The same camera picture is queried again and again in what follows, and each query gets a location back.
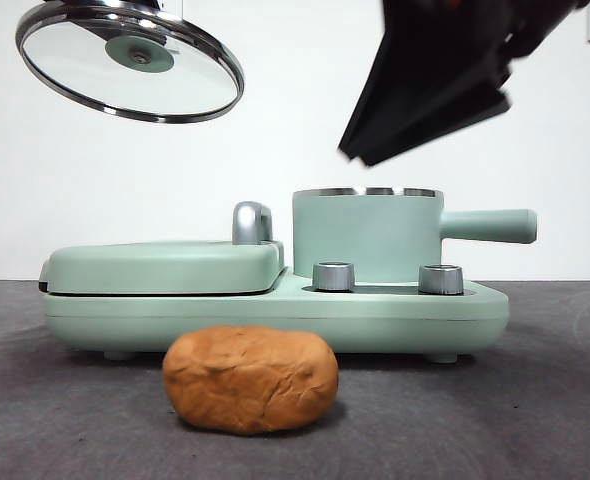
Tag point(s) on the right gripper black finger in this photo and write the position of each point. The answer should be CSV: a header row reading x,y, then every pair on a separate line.
x,y
425,75
440,131

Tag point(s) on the mint green grill cover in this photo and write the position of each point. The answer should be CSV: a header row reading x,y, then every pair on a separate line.
x,y
160,267

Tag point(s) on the silver control knob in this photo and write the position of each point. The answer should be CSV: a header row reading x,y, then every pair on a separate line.
x,y
332,276
440,279

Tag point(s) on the mint green breakfast maker base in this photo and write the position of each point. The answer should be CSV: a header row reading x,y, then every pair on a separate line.
x,y
275,320

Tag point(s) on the glass pot lid green knob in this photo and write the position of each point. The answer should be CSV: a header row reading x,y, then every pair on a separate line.
x,y
75,65

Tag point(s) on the brown potato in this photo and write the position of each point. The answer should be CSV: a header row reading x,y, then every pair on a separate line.
x,y
250,380

